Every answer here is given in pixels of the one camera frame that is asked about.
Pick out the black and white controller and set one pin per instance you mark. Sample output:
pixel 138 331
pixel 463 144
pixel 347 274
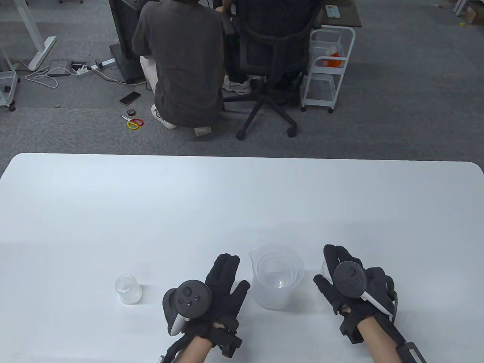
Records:
pixel 349 280
pixel 191 297

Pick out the largest clear plastic beaker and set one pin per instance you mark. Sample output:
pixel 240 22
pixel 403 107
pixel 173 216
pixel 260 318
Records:
pixel 270 304

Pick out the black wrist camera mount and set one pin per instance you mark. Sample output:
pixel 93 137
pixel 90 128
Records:
pixel 349 329
pixel 227 342

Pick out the orange and white object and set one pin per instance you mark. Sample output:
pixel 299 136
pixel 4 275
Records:
pixel 334 62

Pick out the white office desk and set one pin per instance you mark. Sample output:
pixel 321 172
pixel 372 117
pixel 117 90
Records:
pixel 33 30

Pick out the black office chair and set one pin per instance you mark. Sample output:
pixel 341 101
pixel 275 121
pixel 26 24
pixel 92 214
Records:
pixel 272 53

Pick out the smallest clear plastic beaker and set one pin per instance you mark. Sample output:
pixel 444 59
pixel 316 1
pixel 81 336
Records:
pixel 129 295

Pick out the cardboard box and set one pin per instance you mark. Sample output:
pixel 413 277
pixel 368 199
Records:
pixel 470 16

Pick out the black floor stand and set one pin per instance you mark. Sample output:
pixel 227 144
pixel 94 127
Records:
pixel 121 30

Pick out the small clear plastic beaker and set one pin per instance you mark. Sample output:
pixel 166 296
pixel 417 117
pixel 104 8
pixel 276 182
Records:
pixel 325 270

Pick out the grey forearm sensor box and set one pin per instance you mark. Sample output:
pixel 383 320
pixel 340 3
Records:
pixel 412 352

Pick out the medium clear plastic beaker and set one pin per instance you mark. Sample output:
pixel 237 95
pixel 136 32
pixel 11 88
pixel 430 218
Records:
pixel 280 281

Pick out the person's left hand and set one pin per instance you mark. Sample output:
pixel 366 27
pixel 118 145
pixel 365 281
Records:
pixel 225 283

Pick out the red and yellow scissors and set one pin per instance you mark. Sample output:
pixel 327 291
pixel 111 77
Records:
pixel 128 120

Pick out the dark brown desk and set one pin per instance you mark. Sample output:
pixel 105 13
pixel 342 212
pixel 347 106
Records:
pixel 348 17

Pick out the person's right forearm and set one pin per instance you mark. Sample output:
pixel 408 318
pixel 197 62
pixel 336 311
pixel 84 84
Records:
pixel 378 340

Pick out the dark smartphone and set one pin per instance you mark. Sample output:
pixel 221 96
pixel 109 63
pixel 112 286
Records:
pixel 130 98

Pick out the large clear plastic beaker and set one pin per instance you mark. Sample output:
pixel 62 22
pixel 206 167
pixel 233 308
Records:
pixel 259 268

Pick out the person's left forearm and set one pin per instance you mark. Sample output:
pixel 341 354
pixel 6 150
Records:
pixel 193 349

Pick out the white power strip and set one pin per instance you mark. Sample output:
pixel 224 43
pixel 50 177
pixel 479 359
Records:
pixel 103 64

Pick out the person's right hand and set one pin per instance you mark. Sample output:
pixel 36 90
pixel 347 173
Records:
pixel 327 291

